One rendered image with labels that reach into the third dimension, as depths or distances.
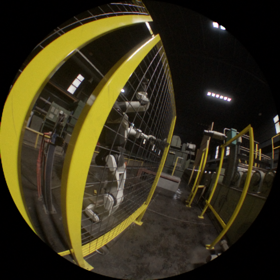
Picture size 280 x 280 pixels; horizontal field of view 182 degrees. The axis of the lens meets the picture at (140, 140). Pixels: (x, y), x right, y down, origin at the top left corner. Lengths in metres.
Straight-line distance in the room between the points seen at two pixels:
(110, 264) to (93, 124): 1.13
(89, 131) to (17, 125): 0.14
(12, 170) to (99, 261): 1.03
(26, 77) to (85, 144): 0.17
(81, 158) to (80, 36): 0.25
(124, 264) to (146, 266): 0.21
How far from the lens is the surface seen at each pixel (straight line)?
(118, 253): 1.19
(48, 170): 1.03
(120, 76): 0.25
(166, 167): 4.57
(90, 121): 0.18
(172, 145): 4.71
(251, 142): 1.52
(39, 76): 0.17
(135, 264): 1.18
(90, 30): 0.25
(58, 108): 6.19
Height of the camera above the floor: 1.07
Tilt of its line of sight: 9 degrees up
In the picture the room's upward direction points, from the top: 19 degrees clockwise
